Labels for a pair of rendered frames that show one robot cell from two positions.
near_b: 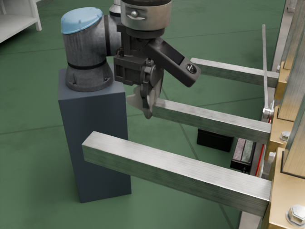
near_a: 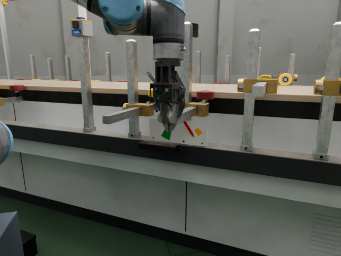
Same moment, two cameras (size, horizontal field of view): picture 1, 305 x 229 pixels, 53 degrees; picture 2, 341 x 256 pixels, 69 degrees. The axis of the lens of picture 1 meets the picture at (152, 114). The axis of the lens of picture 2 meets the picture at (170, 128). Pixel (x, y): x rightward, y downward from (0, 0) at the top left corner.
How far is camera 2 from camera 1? 0.96 m
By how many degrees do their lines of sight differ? 82
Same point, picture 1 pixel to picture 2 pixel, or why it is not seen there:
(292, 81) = (189, 82)
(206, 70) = (117, 118)
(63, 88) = not seen: outside the picture
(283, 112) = (189, 99)
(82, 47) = not seen: outside the picture
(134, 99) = (172, 116)
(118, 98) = (15, 224)
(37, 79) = not seen: outside the picture
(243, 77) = (131, 114)
